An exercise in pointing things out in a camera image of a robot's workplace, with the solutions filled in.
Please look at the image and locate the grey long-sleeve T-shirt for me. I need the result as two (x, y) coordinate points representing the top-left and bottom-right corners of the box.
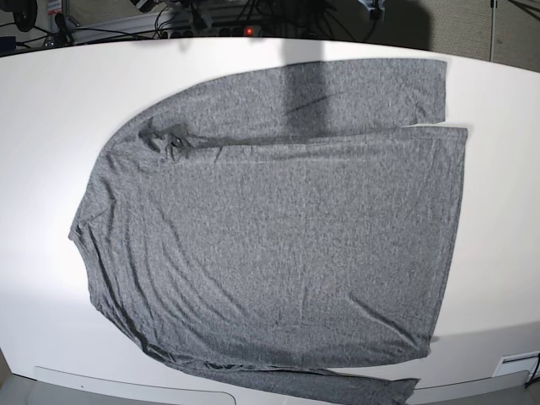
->
(69, 59), (467, 404)

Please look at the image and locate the black power strip red light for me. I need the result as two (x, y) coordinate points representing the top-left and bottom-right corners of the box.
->
(158, 25), (262, 39)

